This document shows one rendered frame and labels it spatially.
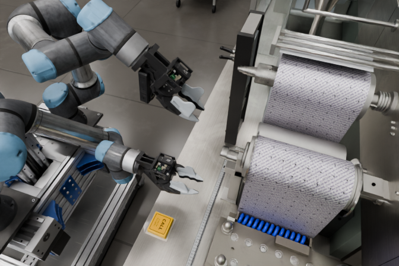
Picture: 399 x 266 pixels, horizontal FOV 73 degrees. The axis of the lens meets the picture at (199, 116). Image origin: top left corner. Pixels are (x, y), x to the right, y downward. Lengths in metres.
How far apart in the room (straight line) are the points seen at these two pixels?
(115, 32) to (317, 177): 0.57
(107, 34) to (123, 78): 2.35
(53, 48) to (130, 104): 2.01
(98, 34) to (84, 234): 1.42
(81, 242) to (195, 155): 0.98
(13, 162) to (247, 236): 0.66
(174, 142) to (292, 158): 1.70
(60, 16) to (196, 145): 0.71
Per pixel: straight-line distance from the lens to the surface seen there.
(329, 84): 0.80
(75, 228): 1.91
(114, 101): 2.75
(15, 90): 3.31
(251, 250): 0.88
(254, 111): 1.34
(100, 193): 1.95
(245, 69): 0.86
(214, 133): 1.23
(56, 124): 0.95
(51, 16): 1.07
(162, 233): 1.00
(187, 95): 0.70
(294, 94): 0.80
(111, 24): 0.64
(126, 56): 0.64
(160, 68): 0.63
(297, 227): 0.90
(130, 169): 0.89
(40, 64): 0.71
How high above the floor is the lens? 1.87
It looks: 49 degrees down
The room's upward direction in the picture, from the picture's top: straight up
